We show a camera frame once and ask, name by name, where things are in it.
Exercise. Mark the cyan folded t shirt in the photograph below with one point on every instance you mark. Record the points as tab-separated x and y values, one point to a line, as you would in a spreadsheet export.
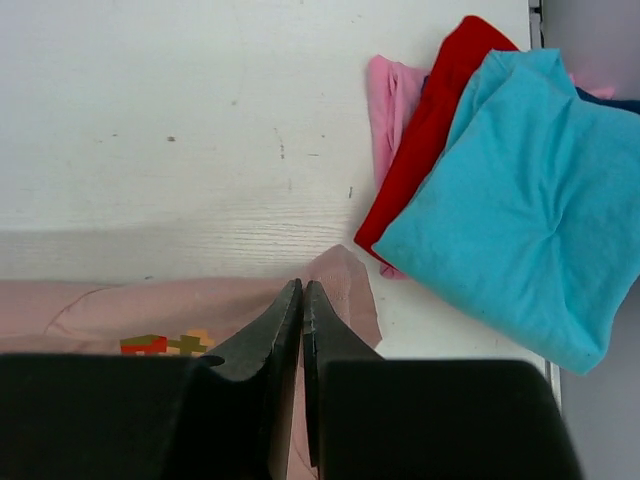
529	220

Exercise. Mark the red folded t shirt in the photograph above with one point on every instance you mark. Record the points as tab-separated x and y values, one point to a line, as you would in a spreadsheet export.
460	54

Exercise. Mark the light pink folded t shirt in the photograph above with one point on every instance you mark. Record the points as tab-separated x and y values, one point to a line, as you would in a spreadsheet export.
394	92

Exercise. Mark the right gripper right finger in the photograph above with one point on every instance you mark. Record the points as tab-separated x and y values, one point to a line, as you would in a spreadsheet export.
372	418

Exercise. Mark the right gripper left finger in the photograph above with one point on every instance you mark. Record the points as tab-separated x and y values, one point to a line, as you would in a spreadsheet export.
226	414

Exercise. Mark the dark blue folded t shirt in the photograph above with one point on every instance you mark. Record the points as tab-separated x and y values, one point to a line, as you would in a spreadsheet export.
627	105

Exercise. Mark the dusty pink t shirt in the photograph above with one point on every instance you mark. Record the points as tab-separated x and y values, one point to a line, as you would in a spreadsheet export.
182	317

